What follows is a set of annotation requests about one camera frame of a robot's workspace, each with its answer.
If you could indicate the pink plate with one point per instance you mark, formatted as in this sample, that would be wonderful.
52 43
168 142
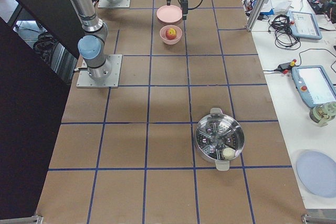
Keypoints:
169 14

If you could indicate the far teach pendant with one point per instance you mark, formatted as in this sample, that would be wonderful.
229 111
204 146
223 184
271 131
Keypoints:
304 25

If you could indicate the red yellow apple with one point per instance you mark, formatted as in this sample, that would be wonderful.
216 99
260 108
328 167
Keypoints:
170 34

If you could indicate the black power adapter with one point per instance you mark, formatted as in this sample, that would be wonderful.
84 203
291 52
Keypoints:
284 66

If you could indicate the teach pendant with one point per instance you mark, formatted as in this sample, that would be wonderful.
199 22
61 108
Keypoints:
304 25
313 85

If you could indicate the near teach pendant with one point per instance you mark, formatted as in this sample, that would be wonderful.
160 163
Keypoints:
313 85

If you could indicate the steel steamer pot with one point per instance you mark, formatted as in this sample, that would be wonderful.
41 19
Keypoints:
217 131

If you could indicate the light blue plate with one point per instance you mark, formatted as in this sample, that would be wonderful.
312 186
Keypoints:
317 173

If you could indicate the pink bowl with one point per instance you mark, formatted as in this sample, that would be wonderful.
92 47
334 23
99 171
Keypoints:
170 42

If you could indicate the white bun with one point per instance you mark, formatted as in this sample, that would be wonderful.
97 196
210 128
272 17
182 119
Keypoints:
228 153

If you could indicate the glass jar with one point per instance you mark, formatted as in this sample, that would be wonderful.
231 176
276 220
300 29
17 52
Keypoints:
322 114

